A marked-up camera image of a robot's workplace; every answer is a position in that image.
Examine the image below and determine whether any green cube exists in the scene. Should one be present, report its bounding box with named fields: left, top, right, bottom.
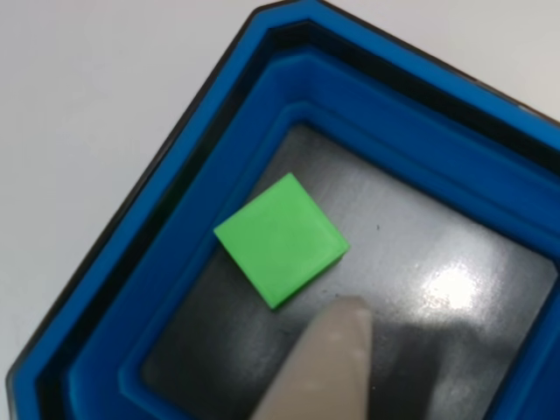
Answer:
left=212, top=171, right=353, bottom=313

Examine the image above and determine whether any blue square box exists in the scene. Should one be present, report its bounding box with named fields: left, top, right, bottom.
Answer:
left=3, top=0, right=560, bottom=420

